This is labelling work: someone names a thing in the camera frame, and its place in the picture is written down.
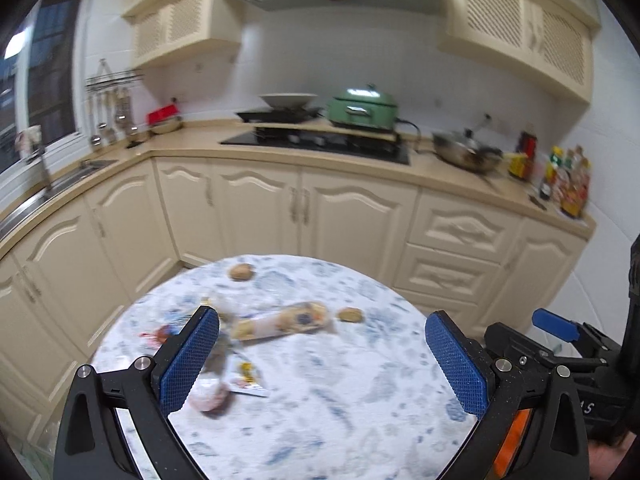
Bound pink white ball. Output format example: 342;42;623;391
188;375;229;413

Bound white yellow sachet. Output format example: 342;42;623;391
224;358;269;399

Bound clear plastic bag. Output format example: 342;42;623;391
200;292;240;324

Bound brown bun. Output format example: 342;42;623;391
336;307;364;323
228;263;255;282

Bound long clear snack package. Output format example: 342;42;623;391
231;301;329;341

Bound blue brown snack wrapper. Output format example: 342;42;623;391
201;330;235;376

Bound lower kitchen cabinets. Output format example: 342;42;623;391
1;148;596;441

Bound person's right hand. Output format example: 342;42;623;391
588;432;636;480

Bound orange plastic bag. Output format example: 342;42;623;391
492;408;532;479

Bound round table with floral cloth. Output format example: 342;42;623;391
92;255;475;479

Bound condiment bottles group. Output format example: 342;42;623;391
538;145;591;219

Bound steel wok pan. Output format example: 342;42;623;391
433;130;503;174

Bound steel sink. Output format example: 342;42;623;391
0;159;116;238

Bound black gas stove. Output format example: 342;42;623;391
221;128;410;166

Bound red lidded bowl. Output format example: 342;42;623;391
146;99;183;134

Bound hanging utensil rack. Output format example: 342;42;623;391
85;58;143;152

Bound green electric cooker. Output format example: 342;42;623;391
326;84;398;131

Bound white bowl on induction plate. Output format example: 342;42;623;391
235;93;322;124

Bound upper right cabinets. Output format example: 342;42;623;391
439;0;601;104

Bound window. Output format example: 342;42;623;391
1;0;81;171

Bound upper left cabinets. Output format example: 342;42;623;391
122;0;244;68

